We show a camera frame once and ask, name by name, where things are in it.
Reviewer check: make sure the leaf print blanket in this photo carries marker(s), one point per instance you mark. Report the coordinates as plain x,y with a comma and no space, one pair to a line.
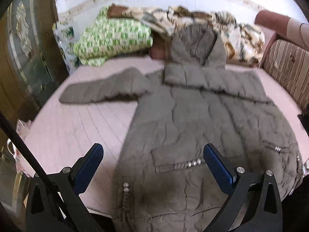
246,41

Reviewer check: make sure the striped sofa back cushion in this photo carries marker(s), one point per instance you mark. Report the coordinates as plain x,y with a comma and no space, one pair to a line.
287,67

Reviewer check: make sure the grey-green puffer jacket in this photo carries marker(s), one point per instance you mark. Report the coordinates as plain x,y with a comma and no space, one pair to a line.
193,116

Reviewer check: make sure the pink gift bag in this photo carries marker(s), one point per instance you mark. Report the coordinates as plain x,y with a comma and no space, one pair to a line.
23,130

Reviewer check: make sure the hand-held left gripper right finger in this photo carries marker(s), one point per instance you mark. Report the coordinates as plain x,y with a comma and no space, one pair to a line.
218,171

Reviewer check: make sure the pink sofa frame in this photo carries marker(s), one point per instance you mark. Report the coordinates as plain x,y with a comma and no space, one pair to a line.
265,19

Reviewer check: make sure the green checkered quilt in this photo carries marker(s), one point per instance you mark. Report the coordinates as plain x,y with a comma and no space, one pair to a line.
111,36

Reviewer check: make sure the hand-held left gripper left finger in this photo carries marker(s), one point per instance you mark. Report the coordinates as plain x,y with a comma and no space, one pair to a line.
88,169

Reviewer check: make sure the black pole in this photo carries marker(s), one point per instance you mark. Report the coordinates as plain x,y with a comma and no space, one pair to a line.
19,145

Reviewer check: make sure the clear plastic bag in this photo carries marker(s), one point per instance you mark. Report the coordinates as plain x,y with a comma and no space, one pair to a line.
64,46

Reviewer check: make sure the pink quilted mattress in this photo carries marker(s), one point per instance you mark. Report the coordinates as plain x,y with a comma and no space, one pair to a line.
72,125

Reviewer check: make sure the wooden glass-door cabinet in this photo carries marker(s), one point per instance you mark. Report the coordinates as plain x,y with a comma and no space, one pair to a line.
24,65

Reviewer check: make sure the brown pillow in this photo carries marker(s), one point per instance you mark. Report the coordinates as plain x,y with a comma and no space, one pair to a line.
157,52

